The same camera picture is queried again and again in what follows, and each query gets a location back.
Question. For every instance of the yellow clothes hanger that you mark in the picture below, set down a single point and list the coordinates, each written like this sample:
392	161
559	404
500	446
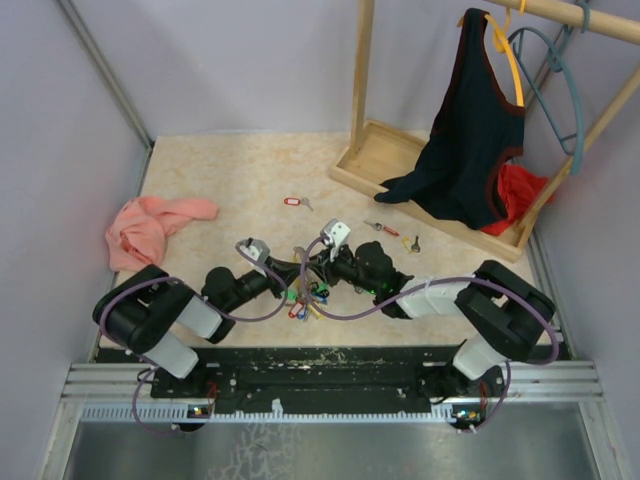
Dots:
502	46

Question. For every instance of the key with yellow ring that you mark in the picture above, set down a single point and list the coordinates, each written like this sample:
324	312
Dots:
411	244

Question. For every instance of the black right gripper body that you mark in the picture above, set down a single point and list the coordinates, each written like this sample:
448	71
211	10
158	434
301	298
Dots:
344	267

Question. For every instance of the dark navy tank top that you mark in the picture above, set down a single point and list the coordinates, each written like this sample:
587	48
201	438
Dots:
476	131

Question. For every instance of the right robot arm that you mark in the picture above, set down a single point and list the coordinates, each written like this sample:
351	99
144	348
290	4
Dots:
510	316

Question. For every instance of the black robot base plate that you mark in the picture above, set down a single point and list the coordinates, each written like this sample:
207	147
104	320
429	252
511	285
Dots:
333	382

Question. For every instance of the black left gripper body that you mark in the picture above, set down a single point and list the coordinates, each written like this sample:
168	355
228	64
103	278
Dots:
262	283

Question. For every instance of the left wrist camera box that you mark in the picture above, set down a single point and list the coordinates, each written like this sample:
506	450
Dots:
253	250

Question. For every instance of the large keyring with coloured tags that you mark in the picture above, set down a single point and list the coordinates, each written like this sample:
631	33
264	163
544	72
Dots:
305	297

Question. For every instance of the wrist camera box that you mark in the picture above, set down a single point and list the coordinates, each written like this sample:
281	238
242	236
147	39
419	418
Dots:
335	235
253	250

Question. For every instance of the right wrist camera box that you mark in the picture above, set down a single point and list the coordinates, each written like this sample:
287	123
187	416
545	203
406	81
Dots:
335	235

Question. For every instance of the pink crumpled cloth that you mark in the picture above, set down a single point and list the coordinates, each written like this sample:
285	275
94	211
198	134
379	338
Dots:
139	233

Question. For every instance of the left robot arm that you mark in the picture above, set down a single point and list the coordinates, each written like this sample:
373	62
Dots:
138	315

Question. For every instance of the grey wall corner rail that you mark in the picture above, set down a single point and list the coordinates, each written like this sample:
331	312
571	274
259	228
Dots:
108	76

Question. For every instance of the key with long red tag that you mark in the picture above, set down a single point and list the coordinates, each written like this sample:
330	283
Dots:
382	228

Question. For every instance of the blue-grey clothes hanger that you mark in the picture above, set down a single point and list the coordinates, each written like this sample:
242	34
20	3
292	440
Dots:
554	90

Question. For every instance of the red cloth in rack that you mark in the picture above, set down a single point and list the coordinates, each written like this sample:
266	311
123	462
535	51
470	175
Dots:
517	188

